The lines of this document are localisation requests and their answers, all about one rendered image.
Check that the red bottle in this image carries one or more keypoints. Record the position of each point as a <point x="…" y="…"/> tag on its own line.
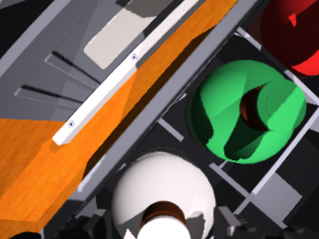
<point x="289" y="30"/>

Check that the green bottle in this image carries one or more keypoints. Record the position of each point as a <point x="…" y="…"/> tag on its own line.
<point x="228" y="111"/>

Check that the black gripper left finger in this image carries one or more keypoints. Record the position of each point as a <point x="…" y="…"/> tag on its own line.
<point x="98" y="227"/>

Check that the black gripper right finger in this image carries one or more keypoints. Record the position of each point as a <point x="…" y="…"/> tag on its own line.
<point x="226" y="223"/>

